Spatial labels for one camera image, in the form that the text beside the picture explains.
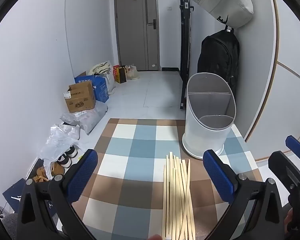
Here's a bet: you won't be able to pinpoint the white grey utensil holder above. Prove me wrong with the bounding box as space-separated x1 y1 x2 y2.
182 72 237 159

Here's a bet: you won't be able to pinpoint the yellow black paper bag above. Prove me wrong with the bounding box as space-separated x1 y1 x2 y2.
115 66 127 84

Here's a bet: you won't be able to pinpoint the pile of wooden chopsticks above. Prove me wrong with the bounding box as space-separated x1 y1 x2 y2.
162 152 196 240

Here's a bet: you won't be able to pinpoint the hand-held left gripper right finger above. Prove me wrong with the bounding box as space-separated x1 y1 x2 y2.
202 149 284 240

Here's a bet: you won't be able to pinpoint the dark blue shoe box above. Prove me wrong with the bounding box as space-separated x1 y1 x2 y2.
2 178 28 213

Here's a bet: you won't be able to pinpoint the black backpack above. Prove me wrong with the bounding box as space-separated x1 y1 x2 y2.
197 29 240 100

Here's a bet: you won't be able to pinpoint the white sack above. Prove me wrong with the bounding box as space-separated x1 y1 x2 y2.
95 60 117 95

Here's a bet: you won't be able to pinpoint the person's right hand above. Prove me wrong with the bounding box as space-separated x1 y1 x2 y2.
284 210 294 232

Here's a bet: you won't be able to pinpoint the black metal rack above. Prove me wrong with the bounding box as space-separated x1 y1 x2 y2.
178 0 194 110

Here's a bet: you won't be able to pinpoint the translucent plastic bag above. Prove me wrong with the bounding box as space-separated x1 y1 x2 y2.
126 65 140 80

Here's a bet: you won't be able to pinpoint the beige fabric bag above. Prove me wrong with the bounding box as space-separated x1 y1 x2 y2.
192 0 254 29

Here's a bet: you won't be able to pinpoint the blue cardboard box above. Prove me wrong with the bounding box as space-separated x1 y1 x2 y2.
74 71 109 103

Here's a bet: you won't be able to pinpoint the brown cardboard box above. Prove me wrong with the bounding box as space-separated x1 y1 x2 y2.
63 81 96 113

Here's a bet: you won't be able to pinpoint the grey door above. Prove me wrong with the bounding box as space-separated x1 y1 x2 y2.
114 0 161 72

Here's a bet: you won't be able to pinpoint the beige clothes pile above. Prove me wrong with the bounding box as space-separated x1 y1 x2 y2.
88 60 112 75

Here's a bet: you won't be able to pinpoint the brown shoe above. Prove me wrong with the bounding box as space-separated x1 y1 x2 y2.
31 166 49 183
50 162 65 176

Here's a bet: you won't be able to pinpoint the white panel with wooden trim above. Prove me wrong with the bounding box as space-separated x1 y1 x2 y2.
244 0 300 162

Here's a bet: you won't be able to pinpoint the white sneaker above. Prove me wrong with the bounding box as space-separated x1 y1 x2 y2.
57 154 73 169
66 145 83 158

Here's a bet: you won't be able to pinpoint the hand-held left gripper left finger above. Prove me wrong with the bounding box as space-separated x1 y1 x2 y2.
16 149 98 240

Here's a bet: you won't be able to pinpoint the clear plastic bag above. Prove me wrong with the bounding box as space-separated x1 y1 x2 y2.
39 124 82 180

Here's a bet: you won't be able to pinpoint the grey plastic mailer bags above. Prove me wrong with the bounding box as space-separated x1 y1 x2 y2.
60 101 108 135

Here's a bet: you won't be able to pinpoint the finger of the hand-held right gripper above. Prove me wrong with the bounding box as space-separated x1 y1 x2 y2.
268 151 300 193
285 135 300 159

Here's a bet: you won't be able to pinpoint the checked tablecloth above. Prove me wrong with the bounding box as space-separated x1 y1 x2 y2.
71 118 265 240

